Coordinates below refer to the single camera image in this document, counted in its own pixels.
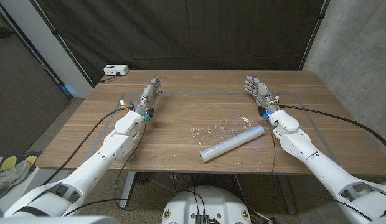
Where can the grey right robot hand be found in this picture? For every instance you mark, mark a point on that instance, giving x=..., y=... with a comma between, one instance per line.
x=261, y=91

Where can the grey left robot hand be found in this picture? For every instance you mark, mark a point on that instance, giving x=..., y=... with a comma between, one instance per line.
x=147, y=95

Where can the clear plastic wrap sheet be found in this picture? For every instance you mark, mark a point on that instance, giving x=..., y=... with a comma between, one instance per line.
x=218, y=130

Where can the grey plastic wrap roll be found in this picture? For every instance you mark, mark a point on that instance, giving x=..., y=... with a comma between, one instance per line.
x=232, y=143

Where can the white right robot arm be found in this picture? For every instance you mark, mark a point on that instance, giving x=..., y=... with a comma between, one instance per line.
x=323, y=168

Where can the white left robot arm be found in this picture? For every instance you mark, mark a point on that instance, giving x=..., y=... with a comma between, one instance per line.
x=93, y=165

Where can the white power strip box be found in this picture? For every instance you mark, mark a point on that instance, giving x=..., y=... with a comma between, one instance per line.
x=115, y=69

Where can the black backdrop curtain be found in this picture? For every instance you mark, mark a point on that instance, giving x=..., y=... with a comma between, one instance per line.
x=180, y=31

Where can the black backdrop stand pole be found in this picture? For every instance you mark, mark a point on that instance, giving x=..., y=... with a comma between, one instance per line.
x=56, y=33
x=317, y=20

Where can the grey table leg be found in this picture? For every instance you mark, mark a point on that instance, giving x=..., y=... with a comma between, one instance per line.
x=128, y=189
x=287, y=194

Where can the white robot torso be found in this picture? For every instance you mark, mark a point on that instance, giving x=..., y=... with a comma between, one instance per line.
x=208, y=202

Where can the grey sneaker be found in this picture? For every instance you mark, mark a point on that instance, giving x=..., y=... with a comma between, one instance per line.
x=9, y=179

